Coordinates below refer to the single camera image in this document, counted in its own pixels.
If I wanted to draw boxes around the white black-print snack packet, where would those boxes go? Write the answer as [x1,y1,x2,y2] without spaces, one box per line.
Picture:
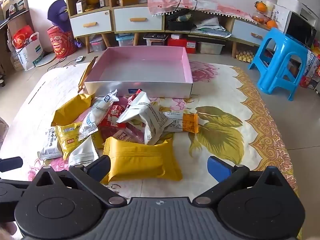
[38,127,63,160]

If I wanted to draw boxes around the white grey-print snack packet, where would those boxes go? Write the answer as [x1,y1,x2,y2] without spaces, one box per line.
[116,91,173,146]

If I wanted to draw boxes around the white drawer with lock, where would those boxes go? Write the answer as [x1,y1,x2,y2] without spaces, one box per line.
[70,10,112,38]

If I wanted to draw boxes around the gold cardboard lid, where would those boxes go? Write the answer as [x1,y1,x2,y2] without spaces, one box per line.
[78,56,98,93]

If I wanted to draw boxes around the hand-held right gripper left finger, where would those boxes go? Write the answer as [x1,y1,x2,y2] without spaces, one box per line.
[29,156,127,207]

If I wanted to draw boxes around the glass jar of oranges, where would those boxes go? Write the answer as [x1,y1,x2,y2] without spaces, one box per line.
[252,11,267,25]

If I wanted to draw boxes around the small yellow labelled snack packet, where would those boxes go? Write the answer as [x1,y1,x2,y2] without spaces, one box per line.
[55,122,83,161]

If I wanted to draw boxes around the red yellow gift box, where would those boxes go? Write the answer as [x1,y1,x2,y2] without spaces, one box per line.
[300,47,320,90]

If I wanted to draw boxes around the white carton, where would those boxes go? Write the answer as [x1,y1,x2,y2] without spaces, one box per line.
[271,4,292,32]

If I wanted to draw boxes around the large yellow snack packet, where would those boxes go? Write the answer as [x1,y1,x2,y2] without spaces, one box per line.
[51,93,92,127]
[100,137,183,184]

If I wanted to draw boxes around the red printed drum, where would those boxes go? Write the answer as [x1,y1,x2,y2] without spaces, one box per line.
[47,26,77,59]

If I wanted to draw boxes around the clear box with black top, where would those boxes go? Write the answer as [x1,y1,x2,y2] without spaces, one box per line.
[143,32,168,47]

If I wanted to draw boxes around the clear storage box blue lid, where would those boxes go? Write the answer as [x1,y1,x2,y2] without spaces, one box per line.
[115,33,136,48]

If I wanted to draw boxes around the wooden shelf cabinet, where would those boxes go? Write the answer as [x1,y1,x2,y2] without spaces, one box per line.
[64,0,112,53]

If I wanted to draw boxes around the round white base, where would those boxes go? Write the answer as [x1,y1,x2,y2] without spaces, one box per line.
[35,53,57,67]

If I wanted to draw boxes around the black white microwave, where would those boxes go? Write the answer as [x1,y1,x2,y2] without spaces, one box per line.
[285,10,318,48]

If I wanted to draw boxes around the small clear storage box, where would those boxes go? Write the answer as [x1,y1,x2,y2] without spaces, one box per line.
[89,36,107,52]

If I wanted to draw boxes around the white barcode box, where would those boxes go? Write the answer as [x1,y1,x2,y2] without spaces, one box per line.
[75,0,87,14]

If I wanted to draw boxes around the wooden desk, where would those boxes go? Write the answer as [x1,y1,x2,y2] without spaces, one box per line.
[0,0,32,73]

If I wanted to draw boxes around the white blue bread packet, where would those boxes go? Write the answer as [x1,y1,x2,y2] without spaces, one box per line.
[78,89,118,142]

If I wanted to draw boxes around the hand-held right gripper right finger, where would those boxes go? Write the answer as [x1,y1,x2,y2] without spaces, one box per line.
[193,156,290,205]

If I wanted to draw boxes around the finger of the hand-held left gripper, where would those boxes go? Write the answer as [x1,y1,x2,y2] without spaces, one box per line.
[0,156,23,173]
[0,179,32,207]

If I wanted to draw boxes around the floral printed blanket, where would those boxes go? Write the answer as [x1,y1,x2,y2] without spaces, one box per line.
[0,61,300,240]

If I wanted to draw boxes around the red gift bag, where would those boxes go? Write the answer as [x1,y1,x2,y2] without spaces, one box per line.
[12,25,35,50]

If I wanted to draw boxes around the plain white snack packet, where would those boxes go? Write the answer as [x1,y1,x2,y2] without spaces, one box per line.
[68,135,99,168]

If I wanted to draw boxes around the yellow egg tray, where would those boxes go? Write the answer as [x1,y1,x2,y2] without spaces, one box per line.
[236,50,255,63]

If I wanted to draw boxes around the pink clear bread packet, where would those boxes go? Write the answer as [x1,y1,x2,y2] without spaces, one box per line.
[110,126,148,146]

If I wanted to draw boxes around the orange white snack packet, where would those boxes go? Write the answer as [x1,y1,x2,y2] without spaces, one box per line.
[162,112,200,134]

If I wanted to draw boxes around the pink cardboard box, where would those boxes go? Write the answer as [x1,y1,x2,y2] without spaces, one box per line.
[83,46,194,99]

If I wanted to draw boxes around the white green paper bag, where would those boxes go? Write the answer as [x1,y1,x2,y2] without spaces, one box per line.
[15,31,45,71]

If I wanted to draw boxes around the white folded plastic bags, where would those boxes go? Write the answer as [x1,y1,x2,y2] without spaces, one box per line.
[194,17,232,37]

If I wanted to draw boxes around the small red snack packet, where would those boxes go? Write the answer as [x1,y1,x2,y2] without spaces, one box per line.
[127,89,143,108]

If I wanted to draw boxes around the red white-print snack packet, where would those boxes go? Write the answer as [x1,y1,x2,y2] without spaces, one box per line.
[99,101,128,137]

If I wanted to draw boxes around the small pale blue drawer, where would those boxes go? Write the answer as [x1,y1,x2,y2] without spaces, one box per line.
[232,19,271,46]

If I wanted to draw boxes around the red cardboard box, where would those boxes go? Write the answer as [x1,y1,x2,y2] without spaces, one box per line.
[167,36,197,54]

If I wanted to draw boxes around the blue plastic stool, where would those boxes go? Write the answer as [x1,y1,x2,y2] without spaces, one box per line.
[248,27,309,102]

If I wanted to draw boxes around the purple plush toy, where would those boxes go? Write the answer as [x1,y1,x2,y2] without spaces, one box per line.
[47,0,73,33]

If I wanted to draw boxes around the orange with leaves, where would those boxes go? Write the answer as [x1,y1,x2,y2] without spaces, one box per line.
[254,1,267,13]

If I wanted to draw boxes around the long clear storage box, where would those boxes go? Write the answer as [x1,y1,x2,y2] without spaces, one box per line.
[197,41,226,55]

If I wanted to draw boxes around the pink fringed tablecloth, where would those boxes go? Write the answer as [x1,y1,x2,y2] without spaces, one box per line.
[147,0,258,23]

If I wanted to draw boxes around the black case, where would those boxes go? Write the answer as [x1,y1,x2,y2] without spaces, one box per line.
[167,9,195,31]

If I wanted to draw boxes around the wide white drawer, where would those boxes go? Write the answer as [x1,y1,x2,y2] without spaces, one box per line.
[114,6,163,32]

